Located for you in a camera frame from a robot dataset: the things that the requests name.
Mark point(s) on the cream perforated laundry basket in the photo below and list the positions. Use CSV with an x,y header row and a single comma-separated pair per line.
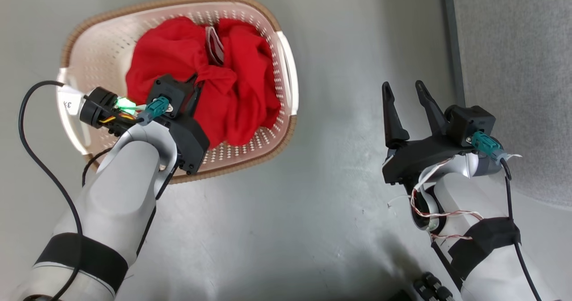
x,y
103,46

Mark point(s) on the teal right camera connector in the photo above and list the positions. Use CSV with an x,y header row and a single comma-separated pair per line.
x,y
485,144

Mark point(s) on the black robot base knobs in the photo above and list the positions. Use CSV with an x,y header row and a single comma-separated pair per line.
x,y
433,287

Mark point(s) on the teal camera connector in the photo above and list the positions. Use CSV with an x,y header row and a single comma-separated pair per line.
x,y
485,144
156,108

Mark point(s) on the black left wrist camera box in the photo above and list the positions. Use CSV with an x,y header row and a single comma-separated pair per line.
x,y
172,91

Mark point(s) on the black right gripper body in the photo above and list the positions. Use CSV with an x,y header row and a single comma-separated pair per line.
x,y
418,155

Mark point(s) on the white garment with red stripes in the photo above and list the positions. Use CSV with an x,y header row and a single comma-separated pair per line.
x,y
215,46

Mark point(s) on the grey fabric sofa seat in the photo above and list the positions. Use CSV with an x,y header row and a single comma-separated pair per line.
x,y
514,68

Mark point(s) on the teal left camera connector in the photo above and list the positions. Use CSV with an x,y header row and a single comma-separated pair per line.
x,y
156,108

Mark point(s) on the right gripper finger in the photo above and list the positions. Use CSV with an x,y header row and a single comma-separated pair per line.
x,y
431,106
393,117

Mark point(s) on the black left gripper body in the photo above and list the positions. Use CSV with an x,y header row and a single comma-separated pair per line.
x,y
192,142

